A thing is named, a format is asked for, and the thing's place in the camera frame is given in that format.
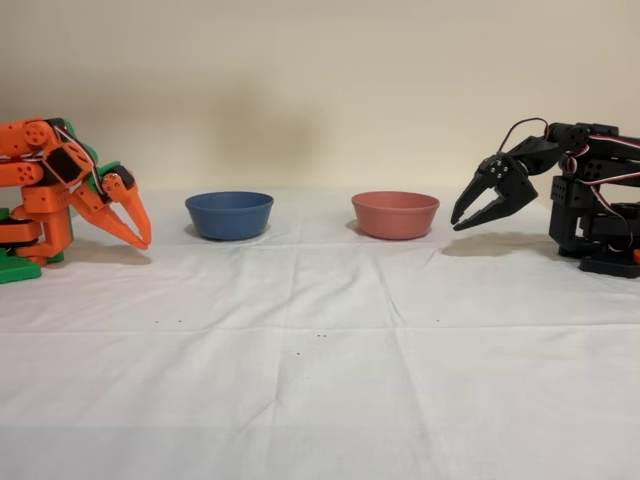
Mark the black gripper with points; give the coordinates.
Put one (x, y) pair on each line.
(502, 182)

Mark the orange green gripper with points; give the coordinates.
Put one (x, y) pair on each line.
(116, 189)

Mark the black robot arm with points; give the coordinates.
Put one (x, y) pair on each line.
(565, 192)

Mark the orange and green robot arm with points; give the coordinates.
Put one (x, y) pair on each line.
(45, 200)

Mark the pink bowl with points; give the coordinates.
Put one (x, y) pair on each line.
(395, 220)

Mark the blue bowl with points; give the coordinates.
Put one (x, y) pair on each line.
(229, 220)

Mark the white tablecloth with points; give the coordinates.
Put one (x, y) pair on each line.
(320, 400)

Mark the green robot base mount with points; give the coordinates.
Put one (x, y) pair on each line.
(22, 272)

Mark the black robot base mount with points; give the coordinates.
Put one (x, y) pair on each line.
(610, 267)

